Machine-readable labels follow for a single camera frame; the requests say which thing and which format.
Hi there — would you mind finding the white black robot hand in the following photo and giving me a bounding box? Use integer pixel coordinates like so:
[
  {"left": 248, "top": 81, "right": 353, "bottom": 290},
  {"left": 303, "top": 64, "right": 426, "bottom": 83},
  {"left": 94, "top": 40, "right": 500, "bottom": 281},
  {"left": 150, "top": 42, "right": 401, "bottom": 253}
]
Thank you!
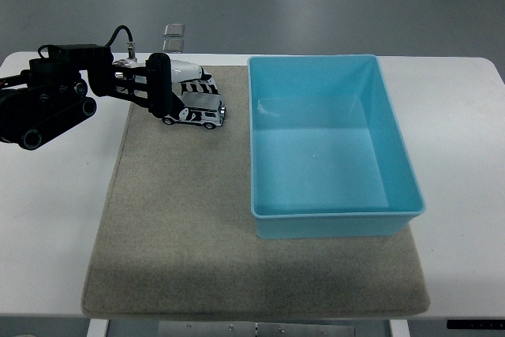
[{"left": 169, "top": 59, "right": 221, "bottom": 122}]

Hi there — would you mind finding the white toy car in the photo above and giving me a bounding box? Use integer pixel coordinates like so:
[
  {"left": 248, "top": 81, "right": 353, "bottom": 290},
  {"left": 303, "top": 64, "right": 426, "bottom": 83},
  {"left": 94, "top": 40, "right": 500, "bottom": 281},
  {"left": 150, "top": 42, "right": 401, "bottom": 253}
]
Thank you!
[{"left": 161, "top": 91, "right": 228, "bottom": 130}]

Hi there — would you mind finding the blue plastic box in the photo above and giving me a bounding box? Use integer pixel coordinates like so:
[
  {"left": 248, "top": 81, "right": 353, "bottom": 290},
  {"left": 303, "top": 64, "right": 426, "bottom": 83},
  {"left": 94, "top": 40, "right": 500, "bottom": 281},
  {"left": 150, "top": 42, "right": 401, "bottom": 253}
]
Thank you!
[{"left": 246, "top": 54, "right": 427, "bottom": 240}]

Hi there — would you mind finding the metal floor socket cover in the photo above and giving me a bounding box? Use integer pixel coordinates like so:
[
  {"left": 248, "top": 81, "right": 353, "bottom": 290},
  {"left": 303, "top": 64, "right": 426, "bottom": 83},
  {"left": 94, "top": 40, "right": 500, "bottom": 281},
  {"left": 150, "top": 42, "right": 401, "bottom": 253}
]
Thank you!
[
  {"left": 162, "top": 39, "right": 185, "bottom": 54},
  {"left": 163, "top": 23, "right": 186, "bottom": 38}
]

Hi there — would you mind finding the grey-beige fabric mat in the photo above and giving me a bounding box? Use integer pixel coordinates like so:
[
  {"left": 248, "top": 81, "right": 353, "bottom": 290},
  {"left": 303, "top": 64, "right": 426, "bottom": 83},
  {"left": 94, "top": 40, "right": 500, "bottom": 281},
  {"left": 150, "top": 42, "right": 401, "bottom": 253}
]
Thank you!
[{"left": 80, "top": 64, "right": 431, "bottom": 320}]

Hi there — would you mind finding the grey metal plate with screws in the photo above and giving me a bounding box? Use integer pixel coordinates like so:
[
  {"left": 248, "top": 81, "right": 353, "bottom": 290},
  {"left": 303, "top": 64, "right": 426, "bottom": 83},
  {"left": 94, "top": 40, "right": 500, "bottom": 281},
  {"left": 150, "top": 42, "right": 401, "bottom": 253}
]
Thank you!
[{"left": 157, "top": 321, "right": 356, "bottom": 337}]

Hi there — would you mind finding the white table leg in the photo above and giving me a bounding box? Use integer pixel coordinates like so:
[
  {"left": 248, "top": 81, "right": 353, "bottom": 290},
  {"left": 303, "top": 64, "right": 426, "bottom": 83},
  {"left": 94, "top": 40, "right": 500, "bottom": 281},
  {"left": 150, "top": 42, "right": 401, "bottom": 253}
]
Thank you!
[
  {"left": 86, "top": 318, "right": 110, "bottom": 337},
  {"left": 389, "top": 318, "right": 411, "bottom": 337}
]

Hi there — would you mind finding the black table control panel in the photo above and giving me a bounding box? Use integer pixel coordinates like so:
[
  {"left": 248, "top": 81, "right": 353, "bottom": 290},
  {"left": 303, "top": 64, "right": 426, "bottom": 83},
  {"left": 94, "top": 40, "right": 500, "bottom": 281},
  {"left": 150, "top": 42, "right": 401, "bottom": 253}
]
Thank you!
[{"left": 446, "top": 319, "right": 505, "bottom": 331}]

